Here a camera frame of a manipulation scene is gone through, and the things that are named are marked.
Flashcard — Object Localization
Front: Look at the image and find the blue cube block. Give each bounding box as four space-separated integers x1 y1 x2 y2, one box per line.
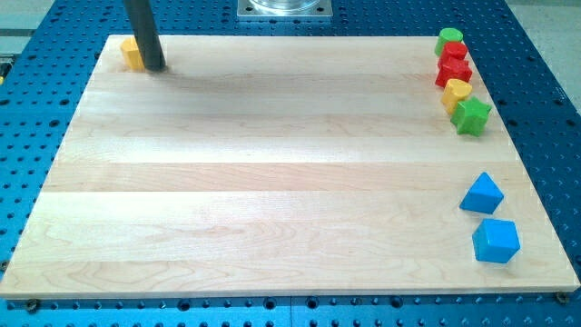
472 218 521 263

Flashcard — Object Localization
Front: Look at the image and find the yellow block at top left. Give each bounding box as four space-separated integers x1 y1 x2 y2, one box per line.
120 36 144 71

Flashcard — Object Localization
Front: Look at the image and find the green cylinder block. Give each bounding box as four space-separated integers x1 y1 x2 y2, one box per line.
434 27 464 56

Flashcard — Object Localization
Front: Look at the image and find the left board stop screw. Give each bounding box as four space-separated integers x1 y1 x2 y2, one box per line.
23 299 41 313

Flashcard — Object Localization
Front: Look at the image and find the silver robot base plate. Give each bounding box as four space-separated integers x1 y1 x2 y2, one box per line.
237 0 332 18

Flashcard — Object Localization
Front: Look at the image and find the red star block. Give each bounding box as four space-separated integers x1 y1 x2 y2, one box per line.
435 58 473 87

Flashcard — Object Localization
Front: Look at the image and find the green star block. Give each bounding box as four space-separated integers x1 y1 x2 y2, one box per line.
450 97 492 137

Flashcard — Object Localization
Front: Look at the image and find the right board stop screw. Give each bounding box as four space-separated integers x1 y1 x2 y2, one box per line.
554 292 570 305

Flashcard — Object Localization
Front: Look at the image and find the red cylinder block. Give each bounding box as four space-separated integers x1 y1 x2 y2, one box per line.
438 42 468 68

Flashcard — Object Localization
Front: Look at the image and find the light wooden board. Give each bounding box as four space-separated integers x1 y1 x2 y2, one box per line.
1 35 579 299

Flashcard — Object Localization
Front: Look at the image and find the blue triangular block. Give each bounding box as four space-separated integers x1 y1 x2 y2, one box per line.
459 172 505 214

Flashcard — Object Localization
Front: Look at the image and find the yellow heart block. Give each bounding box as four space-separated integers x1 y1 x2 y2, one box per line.
441 78 473 115

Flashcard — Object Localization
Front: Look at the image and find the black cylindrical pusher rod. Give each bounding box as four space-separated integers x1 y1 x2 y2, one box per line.
123 0 166 72

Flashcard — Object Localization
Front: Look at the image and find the board stop screw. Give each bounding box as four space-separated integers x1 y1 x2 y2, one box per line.
23 299 41 313
554 292 570 305

